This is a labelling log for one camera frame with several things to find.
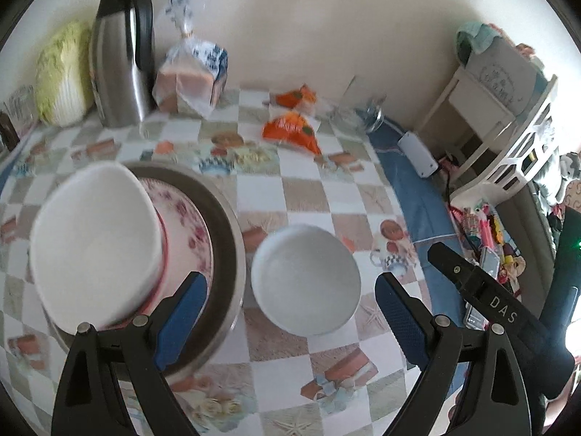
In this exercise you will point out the napa cabbage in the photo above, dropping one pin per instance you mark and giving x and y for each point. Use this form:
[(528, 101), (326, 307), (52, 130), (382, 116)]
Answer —
[(63, 77)]

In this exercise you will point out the large stainless steel basin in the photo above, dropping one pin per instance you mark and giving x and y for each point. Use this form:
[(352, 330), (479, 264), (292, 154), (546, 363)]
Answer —
[(222, 254)]

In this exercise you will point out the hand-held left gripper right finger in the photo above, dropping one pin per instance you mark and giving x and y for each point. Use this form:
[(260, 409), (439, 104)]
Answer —
[(399, 309)]

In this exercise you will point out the orange snack packet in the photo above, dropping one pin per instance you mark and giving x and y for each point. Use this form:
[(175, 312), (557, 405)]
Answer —
[(297, 97), (290, 131)]

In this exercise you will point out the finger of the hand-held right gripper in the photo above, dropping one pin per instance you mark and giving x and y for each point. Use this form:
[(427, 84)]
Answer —
[(499, 304)]

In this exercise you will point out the round pink floral plate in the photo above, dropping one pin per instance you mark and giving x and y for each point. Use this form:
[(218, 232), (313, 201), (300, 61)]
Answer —
[(190, 231)]

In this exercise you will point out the white plastic rack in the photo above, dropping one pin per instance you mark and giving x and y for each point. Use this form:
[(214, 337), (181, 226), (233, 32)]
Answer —
[(517, 159)]

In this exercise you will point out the white power strip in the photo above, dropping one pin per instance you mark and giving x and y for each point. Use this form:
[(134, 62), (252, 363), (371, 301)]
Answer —
[(417, 154)]

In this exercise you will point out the glass jug with dark lid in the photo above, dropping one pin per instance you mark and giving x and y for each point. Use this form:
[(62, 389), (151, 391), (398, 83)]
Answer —
[(7, 131)]

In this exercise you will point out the stainless steel thermos jug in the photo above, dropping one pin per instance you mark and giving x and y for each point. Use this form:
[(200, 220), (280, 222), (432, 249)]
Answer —
[(118, 68)]

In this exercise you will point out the blue plaid tablecloth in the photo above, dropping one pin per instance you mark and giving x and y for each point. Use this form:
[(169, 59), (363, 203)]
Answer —
[(417, 209)]

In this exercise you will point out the clear glass cup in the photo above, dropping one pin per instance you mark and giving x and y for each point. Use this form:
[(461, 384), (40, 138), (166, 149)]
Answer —
[(367, 118)]

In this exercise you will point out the teal cloth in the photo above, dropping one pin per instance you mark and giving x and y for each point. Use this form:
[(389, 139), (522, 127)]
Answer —
[(476, 38)]

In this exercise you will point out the small white floral bowl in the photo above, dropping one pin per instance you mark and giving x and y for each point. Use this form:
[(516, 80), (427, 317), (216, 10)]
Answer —
[(304, 277)]

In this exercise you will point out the pile of colourful toys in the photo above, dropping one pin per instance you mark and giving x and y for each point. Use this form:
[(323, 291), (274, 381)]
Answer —
[(485, 236)]

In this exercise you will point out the white square bowl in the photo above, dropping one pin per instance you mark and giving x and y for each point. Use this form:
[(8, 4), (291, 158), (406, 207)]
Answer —
[(68, 254)]

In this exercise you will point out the bagged sliced bread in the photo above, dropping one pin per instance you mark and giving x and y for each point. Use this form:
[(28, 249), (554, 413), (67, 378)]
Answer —
[(190, 81)]

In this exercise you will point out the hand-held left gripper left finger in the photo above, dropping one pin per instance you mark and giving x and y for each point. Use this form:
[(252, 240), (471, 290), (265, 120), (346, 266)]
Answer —
[(184, 309)]

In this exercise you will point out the grey patterned box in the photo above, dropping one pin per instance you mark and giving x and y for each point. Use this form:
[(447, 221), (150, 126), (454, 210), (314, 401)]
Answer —
[(504, 77)]

